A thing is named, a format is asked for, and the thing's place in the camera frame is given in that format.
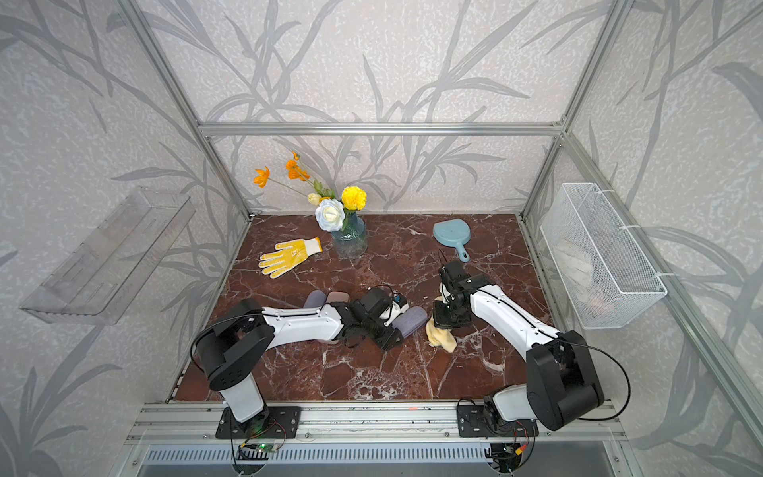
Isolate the yellow microfiber cloth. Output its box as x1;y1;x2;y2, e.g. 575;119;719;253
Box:
425;316;457;354

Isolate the lavender eyeglass case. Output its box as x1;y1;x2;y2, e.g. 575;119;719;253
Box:
391;306;429;339
303;290;327;308

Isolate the pink eyeglass case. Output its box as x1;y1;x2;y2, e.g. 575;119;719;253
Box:
326;291;350;304

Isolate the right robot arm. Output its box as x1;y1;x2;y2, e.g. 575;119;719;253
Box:
433;262;605;430

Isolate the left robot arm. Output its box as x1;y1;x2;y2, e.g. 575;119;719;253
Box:
191;287;427;425

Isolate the teal hand mirror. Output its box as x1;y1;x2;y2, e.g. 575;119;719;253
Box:
433;219;471;262

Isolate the yellow work glove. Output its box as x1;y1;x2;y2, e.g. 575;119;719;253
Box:
258;238;323;279

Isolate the glass vase with flowers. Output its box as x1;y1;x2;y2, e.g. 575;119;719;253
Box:
254;151;368;233

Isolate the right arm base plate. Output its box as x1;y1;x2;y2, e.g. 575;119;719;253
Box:
456;401;538;439

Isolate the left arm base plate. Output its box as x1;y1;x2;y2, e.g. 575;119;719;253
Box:
216;405;302;441

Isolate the white wire mesh basket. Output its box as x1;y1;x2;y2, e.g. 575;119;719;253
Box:
540;183;668;330

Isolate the aluminium mounting rail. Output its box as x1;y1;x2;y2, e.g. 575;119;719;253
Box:
123;398;627;445

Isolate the clear acrylic wall shelf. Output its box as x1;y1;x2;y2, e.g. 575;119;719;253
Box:
20;187;196;326

